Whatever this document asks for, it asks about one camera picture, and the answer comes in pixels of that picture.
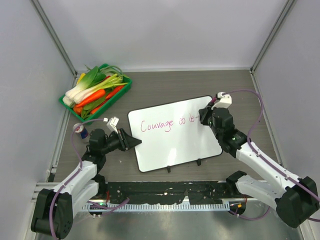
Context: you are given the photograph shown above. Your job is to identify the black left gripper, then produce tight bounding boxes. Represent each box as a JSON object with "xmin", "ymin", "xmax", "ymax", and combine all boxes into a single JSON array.
[{"xmin": 101, "ymin": 128, "xmax": 141, "ymax": 155}]

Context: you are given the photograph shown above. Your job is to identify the orange carrot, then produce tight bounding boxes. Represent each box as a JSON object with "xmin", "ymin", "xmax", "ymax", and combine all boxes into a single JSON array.
[{"xmin": 75, "ymin": 89, "xmax": 106, "ymax": 108}]

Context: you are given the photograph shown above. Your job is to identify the white whiteboard with black frame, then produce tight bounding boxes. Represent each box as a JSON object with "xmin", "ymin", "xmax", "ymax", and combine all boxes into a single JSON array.
[{"xmin": 127, "ymin": 95, "xmax": 223, "ymax": 173}]

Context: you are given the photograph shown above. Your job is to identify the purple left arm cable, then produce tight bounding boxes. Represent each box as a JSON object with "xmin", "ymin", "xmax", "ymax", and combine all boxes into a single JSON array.
[{"xmin": 48, "ymin": 118, "xmax": 131, "ymax": 240}]

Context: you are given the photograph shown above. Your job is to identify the green bok choy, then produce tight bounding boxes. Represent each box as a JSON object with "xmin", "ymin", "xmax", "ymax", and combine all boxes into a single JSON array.
[{"xmin": 76, "ymin": 66, "xmax": 106, "ymax": 90}]

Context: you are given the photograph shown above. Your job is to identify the red and blue drink can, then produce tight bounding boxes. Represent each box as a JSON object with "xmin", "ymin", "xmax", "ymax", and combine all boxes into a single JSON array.
[{"xmin": 72, "ymin": 123, "xmax": 90, "ymax": 143}]

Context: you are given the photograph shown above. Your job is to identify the yellow pepper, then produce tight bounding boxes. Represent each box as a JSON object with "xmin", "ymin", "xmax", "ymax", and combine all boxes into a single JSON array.
[{"xmin": 76, "ymin": 73, "xmax": 86, "ymax": 85}]

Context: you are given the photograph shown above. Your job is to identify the white and green leek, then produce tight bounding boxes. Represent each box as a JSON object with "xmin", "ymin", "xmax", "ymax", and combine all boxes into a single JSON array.
[{"xmin": 62, "ymin": 73, "xmax": 128, "ymax": 106}]

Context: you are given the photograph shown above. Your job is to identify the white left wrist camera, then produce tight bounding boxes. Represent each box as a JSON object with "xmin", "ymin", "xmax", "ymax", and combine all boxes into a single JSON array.
[{"xmin": 102, "ymin": 116, "xmax": 119, "ymax": 134}]

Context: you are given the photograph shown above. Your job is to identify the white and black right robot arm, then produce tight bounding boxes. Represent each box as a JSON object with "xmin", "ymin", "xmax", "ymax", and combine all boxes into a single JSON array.
[{"xmin": 198, "ymin": 105, "xmax": 320, "ymax": 228}]

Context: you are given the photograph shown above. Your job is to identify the red chili pepper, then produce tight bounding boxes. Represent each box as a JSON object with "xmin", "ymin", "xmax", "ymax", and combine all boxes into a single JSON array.
[{"xmin": 90, "ymin": 85, "xmax": 124, "ymax": 115}]

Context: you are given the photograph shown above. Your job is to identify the white slotted cable duct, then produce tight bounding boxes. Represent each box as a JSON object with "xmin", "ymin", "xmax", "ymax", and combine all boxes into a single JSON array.
[{"xmin": 83, "ymin": 202, "xmax": 230, "ymax": 212}]

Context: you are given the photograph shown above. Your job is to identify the green plastic tray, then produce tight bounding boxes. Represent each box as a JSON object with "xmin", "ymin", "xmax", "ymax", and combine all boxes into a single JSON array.
[{"xmin": 58, "ymin": 63, "xmax": 132, "ymax": 123}]

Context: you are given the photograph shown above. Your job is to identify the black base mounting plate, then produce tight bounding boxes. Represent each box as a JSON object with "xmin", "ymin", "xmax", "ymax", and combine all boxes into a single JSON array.
[{"xmin": 99, "ymin": 181, "xmax": 244, "ymax": 205}]

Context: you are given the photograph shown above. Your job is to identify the green spinach leaves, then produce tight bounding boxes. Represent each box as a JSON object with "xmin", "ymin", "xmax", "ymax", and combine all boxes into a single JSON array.
[{"xmin": 80, "ymin": 96, "xmax": 105, "ymax": 120}]

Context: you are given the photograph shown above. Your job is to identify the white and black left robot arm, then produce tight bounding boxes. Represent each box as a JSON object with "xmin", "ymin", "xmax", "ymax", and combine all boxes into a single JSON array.
[{"xmin": 30, "ymin": 128, "xmax": 142, "ymax": 240}]

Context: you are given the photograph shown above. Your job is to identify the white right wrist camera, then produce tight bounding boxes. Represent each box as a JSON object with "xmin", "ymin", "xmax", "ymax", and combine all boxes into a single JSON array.
[{"xmin": 211, "ymin": 92, "xmax": 232, "ymax": 110}]

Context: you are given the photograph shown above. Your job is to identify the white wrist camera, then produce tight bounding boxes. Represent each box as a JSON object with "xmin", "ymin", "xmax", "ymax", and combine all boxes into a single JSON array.
[
  {"xmin": 102, "ymin": 116, "xmax": 119, "ymax": 134},
  {"xmin": 211, "ymin": 92, "xmax": 232, "ymax": 110}
]

